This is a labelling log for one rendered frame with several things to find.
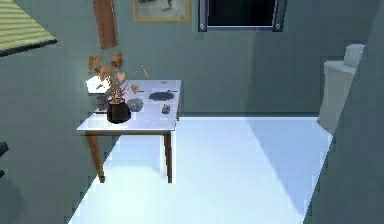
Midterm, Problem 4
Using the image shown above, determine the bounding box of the white shade table lamp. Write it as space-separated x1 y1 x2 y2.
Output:
85 75 112 114

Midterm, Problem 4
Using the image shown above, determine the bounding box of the brown-leaved plant in black pot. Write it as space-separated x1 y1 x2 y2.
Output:
87 52 150 125

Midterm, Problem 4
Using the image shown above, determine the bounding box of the white table with wooden legs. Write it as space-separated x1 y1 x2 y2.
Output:
76 79 183 184

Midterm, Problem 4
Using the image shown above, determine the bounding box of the flat black object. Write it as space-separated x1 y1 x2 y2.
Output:
148 89 176 102

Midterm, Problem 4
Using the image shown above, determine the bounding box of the dark window with grey frame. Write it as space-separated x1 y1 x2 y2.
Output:
197 0 288 33

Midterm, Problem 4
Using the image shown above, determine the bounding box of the brown wooden wall board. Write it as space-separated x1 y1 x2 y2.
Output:
92 0 120 51

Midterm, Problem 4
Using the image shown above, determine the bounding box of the gold-framed picture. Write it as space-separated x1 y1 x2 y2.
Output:
132 0 192 23

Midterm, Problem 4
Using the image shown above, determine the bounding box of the grey round lump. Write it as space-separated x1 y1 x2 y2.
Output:
126 98 144 113

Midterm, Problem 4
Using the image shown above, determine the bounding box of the yellow-green slatted window blind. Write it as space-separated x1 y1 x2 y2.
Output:
0 0 59 57

